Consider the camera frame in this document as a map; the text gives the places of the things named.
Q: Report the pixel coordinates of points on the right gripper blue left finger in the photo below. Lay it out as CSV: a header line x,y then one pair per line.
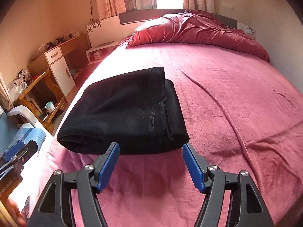
x,y
104,166

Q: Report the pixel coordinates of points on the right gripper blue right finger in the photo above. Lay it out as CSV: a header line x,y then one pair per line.
x,y
197,167

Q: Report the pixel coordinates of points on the black pants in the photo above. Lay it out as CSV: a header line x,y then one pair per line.
x,y
139,110

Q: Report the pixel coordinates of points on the pink bed blanket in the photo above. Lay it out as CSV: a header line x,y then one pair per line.
x,y
240,114

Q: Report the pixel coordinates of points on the teal lidded jar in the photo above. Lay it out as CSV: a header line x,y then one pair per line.
x,y
50,107

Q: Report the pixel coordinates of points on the wooden side table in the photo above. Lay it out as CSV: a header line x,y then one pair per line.
x,y
40,91

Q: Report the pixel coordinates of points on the plastic bags on table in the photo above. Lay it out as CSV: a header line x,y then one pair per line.
x,y
18,85

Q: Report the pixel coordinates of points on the white bedside shelf unit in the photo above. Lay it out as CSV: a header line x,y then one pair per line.
x,y
98,53

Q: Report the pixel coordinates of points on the white wooden cabinet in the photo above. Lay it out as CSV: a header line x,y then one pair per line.
x,y
61,60

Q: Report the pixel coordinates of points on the floral white headboard panel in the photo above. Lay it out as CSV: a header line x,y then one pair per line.
x,y
104,31

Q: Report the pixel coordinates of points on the dark headboard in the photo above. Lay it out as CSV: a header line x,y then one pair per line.
x,y
147,14

